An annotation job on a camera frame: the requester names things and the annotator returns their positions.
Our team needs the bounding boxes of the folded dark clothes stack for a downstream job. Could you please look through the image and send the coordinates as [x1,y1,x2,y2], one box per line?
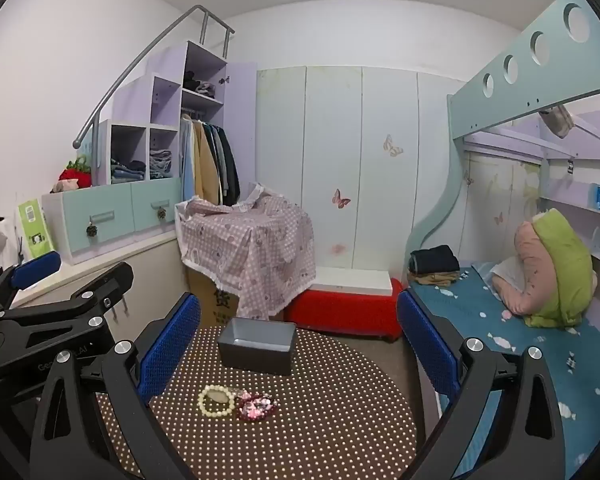
[111,160,146,184]

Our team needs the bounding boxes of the white bead bracelet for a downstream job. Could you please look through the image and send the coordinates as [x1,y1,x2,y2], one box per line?
[197,384,236,417]

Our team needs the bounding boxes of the pink checked cloth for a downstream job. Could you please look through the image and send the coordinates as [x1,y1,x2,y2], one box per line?
[175,182,317,321]

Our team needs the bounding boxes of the green blanket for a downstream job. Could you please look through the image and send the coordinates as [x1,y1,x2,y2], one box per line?
[522,209,598,330]

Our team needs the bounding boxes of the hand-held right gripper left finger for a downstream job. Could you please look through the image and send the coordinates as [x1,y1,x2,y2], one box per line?
[30,291,203,480]

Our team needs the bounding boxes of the grey hanging cloth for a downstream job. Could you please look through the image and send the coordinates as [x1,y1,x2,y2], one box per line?
[539,105,576,139]

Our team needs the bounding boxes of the purple stair cabinet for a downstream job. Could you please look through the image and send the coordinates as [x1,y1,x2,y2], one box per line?
[92,42,258,186]

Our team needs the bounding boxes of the blue printed bed sheet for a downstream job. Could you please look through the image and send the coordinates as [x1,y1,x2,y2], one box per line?
[405,260,600,480]

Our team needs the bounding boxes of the pink cat charm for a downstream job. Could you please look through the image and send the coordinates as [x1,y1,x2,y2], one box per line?
[237,395,280,421]

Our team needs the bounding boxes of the green white bag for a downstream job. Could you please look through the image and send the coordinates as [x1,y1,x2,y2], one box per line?
[17,199,56,261]

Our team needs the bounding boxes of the red storage bench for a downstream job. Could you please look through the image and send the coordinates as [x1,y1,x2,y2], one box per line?
[285,277,405,343]

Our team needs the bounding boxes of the pink pillow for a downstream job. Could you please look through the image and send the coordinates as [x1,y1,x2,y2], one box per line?
[495,220,547,319]

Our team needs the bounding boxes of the teal drawer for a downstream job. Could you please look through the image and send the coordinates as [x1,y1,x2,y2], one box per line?
[62,189,132,252]
[130,180,182,231]

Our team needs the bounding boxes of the folded jeans stack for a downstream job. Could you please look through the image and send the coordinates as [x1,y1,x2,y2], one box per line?
[149,149,174,179]

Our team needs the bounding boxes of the white pillow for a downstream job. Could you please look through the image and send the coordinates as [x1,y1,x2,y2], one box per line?
[487,257,524,294]

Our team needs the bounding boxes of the grey metal box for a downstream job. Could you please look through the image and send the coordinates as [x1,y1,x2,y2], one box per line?
[217,317,297,377]

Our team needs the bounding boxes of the red green plush toy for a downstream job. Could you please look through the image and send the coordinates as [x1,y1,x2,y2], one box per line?
[57,155,93,192]

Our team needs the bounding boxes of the black folded clothes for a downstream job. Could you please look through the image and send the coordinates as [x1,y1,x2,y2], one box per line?
[408,245,461,275]

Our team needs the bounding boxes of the light blue hanging shirt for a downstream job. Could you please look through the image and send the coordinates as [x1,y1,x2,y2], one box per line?
[180,115,197,202]

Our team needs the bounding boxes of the tan hanging coat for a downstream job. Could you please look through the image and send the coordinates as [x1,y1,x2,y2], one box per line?
[192,120,222,206]

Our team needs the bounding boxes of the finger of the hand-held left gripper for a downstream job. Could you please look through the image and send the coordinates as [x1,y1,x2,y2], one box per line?
[0,250,62,321]
[0,261,134,357]

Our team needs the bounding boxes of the dark clothes on shelf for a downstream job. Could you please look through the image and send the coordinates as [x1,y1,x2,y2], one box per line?
[182,71,216,99]

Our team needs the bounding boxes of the tan folded clothes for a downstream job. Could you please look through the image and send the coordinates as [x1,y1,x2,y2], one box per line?
[407,271,459,289]

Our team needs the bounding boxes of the cream low cabinet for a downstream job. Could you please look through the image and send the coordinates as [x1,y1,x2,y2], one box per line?
[11,230,191,322]

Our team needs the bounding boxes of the pale green wardrobe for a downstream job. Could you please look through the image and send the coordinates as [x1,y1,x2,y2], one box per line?
[255,65,468,286]

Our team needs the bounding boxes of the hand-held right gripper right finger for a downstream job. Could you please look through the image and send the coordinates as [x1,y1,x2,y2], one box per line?
[396,289,566,480]

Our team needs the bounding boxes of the white board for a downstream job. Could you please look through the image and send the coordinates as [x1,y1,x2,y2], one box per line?
[312,266,393,297]

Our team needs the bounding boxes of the cardboard box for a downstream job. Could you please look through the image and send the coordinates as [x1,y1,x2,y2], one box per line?
[186,265,241,328]

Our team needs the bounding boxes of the dark hanging jacket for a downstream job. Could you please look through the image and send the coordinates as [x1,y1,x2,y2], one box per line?
[215,125,241,207]

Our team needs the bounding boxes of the grey metal handrail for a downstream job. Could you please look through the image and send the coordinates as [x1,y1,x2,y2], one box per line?
[72,5,236,150]

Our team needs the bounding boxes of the teal bunk bed frame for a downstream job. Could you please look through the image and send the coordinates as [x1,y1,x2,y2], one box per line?
[407,0,600,261]

